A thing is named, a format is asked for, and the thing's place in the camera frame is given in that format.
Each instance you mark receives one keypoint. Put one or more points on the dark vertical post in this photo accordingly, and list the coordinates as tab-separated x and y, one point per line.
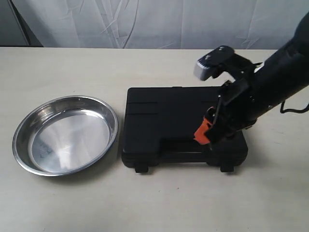
32	40

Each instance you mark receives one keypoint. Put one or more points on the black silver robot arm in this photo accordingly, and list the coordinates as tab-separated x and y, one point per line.
256	88

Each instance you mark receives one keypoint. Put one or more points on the black plastic tool case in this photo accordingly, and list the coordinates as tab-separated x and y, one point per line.
159	127

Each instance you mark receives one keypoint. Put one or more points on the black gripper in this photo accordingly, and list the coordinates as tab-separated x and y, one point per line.
228	116

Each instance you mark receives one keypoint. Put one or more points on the white backdrop curtain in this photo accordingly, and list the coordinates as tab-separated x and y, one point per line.
162	24

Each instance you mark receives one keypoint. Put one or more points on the round steel tray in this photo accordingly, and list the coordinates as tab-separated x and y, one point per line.
65	135

